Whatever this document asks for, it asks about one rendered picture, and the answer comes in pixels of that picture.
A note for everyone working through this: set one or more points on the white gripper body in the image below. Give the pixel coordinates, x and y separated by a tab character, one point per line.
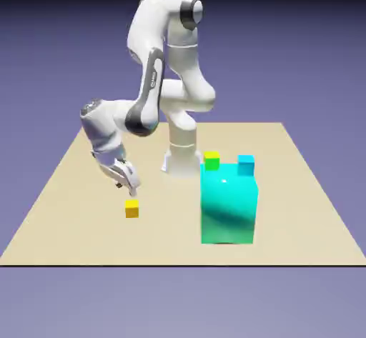
121	172

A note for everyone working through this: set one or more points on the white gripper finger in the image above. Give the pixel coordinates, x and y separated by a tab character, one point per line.
119	184
133	190

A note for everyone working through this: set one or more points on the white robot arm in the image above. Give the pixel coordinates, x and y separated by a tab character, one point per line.
177	66

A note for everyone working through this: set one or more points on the small yellow cube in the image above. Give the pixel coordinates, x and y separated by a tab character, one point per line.
132	209

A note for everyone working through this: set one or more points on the small green cube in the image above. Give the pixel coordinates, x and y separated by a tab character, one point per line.
212	160

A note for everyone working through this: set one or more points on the small cyan cube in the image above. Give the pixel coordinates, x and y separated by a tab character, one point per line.
246	165

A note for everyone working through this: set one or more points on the large cyan box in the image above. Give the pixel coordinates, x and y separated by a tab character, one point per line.
227	206

